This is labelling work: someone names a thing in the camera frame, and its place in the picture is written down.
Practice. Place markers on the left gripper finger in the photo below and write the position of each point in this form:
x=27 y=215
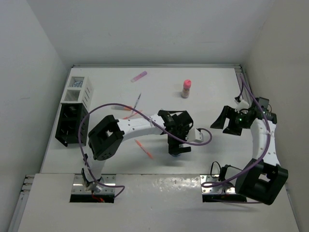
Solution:
x=173 y=148
x=184 y=149

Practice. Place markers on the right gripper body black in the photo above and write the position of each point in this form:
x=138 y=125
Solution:
x=238 y=119

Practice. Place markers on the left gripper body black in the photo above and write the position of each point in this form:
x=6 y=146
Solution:
x=182 y=133

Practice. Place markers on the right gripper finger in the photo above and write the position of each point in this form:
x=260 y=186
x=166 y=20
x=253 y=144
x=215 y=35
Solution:
x=220 y=121
x=234 y=126

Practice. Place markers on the pink cap glue bottle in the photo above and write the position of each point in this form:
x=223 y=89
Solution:
x=186 y=88

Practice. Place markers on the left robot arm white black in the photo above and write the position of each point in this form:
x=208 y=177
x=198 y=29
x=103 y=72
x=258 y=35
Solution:
x=106 y=137

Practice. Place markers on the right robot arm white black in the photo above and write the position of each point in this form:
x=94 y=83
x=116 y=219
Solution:
x=263 y=177

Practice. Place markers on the orange clear pen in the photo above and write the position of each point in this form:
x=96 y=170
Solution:
x=144 y=149

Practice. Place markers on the grey thin pen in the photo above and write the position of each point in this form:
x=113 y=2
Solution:
x=137 y=101

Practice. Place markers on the orange pen near centre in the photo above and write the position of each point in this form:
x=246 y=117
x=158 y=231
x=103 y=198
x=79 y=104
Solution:
x=131 y=115

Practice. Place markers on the purple highlighter marker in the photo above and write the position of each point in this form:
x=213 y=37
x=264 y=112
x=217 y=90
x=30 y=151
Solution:
x=139 y=76

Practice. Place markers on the orange cap grey marker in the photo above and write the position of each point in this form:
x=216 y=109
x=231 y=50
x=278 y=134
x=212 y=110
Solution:
x=118 y=107

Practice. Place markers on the white slotted organizer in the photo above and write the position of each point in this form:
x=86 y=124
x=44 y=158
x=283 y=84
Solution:
x=78 y=94

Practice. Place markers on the black slotted organizer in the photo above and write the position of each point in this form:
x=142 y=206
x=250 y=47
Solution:
x=71 y=115

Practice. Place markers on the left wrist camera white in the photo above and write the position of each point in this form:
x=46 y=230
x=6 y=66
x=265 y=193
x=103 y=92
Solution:
x=195 y=136

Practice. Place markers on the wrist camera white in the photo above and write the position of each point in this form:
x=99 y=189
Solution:
x=241 y=104
x=195 y=136

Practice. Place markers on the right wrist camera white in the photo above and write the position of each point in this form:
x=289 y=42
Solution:
x=241 y=104

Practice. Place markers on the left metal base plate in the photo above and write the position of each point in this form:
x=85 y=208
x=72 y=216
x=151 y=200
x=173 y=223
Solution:
x=79 y=185

